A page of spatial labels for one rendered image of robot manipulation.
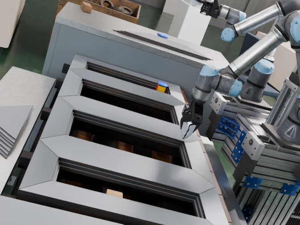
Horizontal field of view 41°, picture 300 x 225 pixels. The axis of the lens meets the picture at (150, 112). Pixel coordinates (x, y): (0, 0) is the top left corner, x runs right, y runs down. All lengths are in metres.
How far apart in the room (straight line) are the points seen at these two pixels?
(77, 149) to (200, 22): 6.99
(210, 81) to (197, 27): 6.65
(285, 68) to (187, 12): 2.19
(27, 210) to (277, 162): 1.27
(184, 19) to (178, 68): 5.52
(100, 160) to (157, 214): 0.33
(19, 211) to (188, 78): 1.85
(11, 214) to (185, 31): 7.37
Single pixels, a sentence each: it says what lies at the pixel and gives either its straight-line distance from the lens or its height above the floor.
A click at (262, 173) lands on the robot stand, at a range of 2.09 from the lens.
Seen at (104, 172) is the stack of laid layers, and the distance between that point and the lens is 1.55.
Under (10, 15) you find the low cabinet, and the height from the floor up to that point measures 0.48.
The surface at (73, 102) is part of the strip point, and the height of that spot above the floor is 0.86.
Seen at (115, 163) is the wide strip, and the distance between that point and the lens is 1.60.
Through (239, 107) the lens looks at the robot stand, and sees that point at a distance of 2.44.
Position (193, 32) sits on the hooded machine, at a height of 0.37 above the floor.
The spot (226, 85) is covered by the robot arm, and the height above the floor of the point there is 1.22.
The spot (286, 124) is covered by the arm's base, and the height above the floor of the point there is 1.10.
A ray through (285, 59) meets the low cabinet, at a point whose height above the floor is 0.62.
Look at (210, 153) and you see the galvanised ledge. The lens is 2.43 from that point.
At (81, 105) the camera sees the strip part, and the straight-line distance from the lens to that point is 1.99.
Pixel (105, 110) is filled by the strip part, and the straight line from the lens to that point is 2.01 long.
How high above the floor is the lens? 1.65
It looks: 21 degrees down
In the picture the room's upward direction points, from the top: 21 degrees clockwise
